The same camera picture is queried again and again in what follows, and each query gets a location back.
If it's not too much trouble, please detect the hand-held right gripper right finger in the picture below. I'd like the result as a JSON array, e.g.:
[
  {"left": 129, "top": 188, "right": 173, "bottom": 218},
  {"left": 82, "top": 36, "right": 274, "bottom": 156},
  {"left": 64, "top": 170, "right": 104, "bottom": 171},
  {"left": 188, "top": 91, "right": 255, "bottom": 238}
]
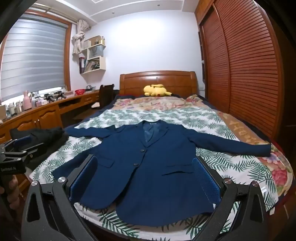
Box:
[{"left": 192, "top": 156, "right": 269, "bottom": 241}]

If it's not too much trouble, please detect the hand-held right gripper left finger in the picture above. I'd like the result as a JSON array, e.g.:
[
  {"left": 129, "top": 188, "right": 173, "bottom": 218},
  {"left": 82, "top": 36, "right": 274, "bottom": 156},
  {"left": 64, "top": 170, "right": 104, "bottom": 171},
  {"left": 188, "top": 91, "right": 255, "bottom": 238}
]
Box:
[{"left": 20, "top": 154, "right": 100, "bottom": 241}]

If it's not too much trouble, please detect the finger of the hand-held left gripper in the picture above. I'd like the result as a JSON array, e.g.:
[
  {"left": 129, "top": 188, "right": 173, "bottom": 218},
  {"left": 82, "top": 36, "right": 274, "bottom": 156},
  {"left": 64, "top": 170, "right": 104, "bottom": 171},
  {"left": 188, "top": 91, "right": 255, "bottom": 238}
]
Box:
[
  {"left": 9, "top": 136, "right": 33, "bottom": 152},
  {"left": 0, "top": 142, "right": 45, "bottom": 163}
]

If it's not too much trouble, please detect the navy blue suit jacket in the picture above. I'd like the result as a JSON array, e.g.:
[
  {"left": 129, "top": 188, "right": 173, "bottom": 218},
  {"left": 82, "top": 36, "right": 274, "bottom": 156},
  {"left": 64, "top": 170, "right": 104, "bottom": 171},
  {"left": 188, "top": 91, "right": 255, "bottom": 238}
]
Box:
[{"left": 52, "top": 120, "right": 271, "bottom": 227}]

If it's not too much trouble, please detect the person's left hand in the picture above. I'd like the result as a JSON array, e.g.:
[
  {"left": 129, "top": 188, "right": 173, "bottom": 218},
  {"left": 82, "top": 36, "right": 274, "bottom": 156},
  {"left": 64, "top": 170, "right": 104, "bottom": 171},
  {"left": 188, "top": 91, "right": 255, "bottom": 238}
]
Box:
[{"left": 0, "top": 175, "right": 20, "bottom": 204}]

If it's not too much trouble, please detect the black cloth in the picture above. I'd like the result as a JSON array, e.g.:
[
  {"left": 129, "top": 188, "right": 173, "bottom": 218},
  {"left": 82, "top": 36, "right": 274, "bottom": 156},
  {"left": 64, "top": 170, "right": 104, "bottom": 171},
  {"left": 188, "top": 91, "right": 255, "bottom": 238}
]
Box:
[{"left": 9, "top": 127, "right": 68, "bottom": 172}]

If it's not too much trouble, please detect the leaf print blanket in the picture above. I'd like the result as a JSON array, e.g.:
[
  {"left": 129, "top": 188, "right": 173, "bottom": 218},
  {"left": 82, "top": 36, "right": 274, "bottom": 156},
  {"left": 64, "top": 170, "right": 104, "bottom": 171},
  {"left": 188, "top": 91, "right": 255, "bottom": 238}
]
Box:
[{"left": 30, "top": 108, "right": 279, "bottom": 237}]

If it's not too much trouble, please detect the cluster of toiletry jars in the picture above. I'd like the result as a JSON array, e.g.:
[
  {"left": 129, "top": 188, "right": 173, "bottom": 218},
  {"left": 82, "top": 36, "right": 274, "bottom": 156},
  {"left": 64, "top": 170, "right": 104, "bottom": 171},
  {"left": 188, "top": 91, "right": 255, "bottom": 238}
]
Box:
[{"left": 6, "top": 101, "right": 23, "bottom": 116}]

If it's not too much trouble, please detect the wooden desk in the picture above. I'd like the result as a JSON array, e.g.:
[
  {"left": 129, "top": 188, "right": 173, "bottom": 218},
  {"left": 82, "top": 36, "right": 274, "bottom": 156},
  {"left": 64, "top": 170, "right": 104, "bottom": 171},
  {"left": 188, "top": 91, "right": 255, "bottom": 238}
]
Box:
[{"left": 0, "top": 89, "right": 102, "bottom": 186}]

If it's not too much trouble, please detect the pink bottle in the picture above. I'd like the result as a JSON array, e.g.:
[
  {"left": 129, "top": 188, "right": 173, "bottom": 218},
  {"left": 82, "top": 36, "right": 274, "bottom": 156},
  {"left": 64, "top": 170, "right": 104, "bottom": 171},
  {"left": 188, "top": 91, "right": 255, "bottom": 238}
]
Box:
[{"left": 23, "top": 91, "right": 32, "bottom": 109}]

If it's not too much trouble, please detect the grey window blind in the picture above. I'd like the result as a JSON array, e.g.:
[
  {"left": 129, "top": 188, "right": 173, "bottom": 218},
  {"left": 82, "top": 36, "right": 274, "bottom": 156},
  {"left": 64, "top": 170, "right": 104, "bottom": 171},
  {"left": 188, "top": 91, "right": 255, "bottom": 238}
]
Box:
[{"left": 0, "top": 17, "right": 66, "bottom": 100}]

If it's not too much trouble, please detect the dark chair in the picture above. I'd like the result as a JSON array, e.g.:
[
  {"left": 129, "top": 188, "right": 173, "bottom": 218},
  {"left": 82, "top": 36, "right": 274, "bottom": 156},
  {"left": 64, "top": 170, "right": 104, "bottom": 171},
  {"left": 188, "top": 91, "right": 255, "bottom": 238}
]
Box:
[{"left": 91, "top": 84, "right": 115, "bottom": 109}]

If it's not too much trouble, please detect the floral quilt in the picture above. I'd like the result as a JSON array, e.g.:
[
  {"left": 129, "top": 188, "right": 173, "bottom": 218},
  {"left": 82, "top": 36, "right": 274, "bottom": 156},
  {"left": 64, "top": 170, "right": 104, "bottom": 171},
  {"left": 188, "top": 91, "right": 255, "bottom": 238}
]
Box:
[{"left": 111, "top": 94, "right": 294, "bottom": 200}]

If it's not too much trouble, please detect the row of books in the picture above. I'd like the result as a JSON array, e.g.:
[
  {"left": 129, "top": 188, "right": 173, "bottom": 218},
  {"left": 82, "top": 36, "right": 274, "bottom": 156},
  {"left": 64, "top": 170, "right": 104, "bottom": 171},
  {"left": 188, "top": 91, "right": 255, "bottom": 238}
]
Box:
[{"left": 80, "top": 57, "right": 100, "bottom": 73}]

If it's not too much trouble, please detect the yellow plush toy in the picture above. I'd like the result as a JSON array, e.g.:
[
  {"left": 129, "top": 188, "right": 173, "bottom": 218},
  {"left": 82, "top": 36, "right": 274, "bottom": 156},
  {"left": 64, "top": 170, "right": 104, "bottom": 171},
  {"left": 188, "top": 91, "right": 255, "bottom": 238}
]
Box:
[{"left": 143, "top": 84, "right": 173, "bottom": 97}]

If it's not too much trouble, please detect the wooden bed headboard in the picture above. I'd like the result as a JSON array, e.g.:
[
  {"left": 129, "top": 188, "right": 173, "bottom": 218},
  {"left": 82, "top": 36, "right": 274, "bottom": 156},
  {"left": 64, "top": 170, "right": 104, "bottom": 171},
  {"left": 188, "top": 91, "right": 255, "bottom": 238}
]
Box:
[{"left": 120, "top": 71, "right": 198, "bottom": 98}]

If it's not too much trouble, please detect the grey paper bag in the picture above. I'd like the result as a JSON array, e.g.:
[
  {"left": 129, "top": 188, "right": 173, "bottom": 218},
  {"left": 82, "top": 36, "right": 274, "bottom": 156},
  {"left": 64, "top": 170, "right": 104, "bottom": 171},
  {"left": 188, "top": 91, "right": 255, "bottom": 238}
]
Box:
[{"left": 89, "top": 45, "right": 103, "bottom": 58}]

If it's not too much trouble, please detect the tied beige curtain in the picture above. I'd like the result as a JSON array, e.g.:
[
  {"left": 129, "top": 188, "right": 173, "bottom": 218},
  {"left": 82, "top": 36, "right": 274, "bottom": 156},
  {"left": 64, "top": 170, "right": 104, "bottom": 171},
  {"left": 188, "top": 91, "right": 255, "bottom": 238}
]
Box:
[{"left": 72, "top": 20, "right": 90, "bottom": 55}]

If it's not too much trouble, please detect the wooden louvered wardrobe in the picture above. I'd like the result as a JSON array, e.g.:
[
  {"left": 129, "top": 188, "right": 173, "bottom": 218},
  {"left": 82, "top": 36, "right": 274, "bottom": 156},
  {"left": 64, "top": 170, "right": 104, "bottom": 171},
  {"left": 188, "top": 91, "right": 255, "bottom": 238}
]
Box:
[{"left": 194, "top": 0, "right": 296, "bottom": 149}]

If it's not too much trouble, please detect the wooden window frame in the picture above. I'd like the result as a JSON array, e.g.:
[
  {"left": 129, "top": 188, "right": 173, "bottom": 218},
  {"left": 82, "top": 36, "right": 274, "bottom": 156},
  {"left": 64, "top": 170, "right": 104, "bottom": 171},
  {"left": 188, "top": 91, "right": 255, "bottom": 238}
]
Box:
[{"left": 0, "top": 8, "right": 73, "bottom": 102}]

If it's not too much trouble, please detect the white wall shelf unit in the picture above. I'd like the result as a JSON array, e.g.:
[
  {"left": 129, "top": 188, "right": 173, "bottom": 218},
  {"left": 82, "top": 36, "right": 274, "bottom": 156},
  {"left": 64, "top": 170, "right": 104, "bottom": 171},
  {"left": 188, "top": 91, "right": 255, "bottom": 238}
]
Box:
[{"left": 79, "top": 36, "right": 107, "bottom": 75}]

